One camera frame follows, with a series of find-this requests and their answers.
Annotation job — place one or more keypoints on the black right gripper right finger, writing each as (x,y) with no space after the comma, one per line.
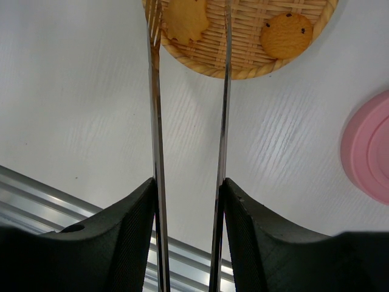
(271,253)

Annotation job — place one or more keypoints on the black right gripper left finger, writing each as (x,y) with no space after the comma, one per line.
(105,252)

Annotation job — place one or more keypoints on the steel serving tongs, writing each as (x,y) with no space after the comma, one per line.
(153,16)

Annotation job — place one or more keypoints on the pink round lid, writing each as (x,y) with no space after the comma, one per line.
(364,148)

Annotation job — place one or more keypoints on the round woven bamboo basket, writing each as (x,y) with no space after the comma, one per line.
(249,60)

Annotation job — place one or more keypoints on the round chocolate chip cookie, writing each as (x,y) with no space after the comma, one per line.
(286,35)

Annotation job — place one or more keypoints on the leaf-shaped orange cookie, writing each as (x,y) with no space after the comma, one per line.
(186,20)

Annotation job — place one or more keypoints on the aluminium mounting rail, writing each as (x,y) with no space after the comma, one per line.
(38,208)

